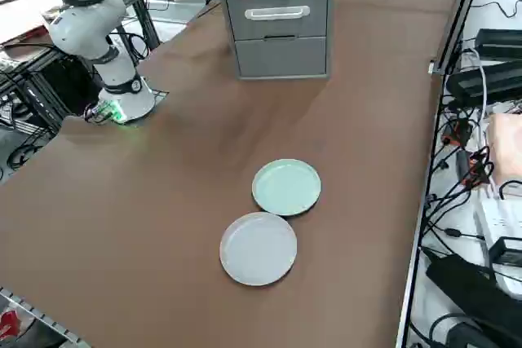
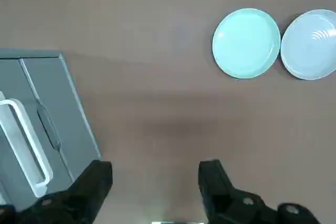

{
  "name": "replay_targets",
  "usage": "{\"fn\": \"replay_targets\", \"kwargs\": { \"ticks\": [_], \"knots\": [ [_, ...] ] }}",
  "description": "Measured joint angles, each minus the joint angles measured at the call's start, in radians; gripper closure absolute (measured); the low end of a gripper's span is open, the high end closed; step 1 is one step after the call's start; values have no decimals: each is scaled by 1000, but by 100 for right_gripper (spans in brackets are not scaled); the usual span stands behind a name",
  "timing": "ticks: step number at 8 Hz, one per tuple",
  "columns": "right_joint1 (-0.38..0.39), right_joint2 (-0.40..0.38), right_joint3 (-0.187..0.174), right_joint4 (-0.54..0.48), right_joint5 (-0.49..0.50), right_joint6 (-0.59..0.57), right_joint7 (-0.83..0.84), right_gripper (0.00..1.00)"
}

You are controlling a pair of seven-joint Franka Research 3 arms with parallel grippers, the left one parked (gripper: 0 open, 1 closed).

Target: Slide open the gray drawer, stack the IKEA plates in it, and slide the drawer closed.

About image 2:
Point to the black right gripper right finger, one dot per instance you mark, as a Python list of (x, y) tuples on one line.
[(223, 203)]

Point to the light gray plate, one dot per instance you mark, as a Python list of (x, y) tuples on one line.
[(307, 51)]

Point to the gray drawer with oval cutout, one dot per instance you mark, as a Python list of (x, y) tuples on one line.
[(57, 90)]

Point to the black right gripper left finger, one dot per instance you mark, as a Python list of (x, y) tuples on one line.
[(86, 197)]

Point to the gray drawer cabinet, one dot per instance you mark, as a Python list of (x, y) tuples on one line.
[(31, 53)]

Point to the green plate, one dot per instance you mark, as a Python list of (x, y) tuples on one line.
[(245, 43)]

